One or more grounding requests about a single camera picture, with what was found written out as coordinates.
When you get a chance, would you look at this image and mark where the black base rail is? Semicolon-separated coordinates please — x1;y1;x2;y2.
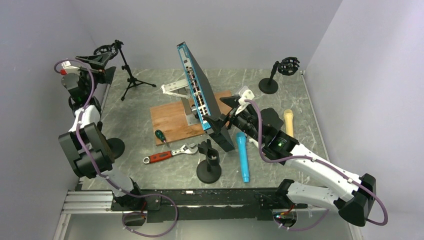
109;187;294;223

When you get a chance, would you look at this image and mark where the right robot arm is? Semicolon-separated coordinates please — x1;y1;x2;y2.
203;96;380;227

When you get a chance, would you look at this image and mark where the blue microphone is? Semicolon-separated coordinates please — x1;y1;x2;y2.
236;132;250;183

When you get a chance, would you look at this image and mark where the aluminium frame rail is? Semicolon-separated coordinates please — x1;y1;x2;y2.
54;190;363;240

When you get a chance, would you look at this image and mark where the black stand of green microphone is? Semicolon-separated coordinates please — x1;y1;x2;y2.
196;139;222;184

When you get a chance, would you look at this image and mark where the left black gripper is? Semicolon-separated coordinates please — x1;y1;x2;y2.
76;52;117;97

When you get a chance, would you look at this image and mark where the beige microphone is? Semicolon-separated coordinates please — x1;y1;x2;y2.
283;109;294;138

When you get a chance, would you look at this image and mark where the black stand with shock mount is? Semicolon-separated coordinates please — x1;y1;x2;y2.
258;56;301;95

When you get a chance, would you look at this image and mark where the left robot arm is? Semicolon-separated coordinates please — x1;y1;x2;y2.
53;51;145;210

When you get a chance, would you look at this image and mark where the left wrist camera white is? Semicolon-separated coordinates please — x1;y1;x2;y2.
59;60;80;76

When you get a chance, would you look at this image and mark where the black round-base mic stand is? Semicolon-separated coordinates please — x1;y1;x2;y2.
106;137;126;159

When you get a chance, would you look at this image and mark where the blue black network switch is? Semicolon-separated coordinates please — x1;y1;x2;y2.
176;42;235;152

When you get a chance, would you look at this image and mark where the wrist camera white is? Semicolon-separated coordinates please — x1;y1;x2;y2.
235;85;255;115
59;60;80;76

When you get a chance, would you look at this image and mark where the green handle screwdriver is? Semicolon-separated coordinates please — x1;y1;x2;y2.
154;129;169;147

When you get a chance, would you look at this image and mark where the black tripod mic stand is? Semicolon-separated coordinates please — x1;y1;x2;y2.
93;39;157;101

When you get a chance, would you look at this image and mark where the wooden board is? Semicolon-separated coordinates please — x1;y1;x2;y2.
150;97;214;144

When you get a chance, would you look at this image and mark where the metal bracket holder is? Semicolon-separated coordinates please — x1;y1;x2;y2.
160;79;200;126

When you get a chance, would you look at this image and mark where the white plastic faucet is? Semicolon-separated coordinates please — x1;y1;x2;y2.
248;138;258;147

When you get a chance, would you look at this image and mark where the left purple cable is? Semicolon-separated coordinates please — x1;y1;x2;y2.
53;58;180;239

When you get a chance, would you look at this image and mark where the adjustable wrench red handle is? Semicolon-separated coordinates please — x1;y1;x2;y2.
142;143;198;165

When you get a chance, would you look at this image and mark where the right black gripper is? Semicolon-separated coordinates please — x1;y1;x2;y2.
203;95;266;144

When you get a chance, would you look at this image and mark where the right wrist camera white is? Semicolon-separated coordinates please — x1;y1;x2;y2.
235;85;255;115

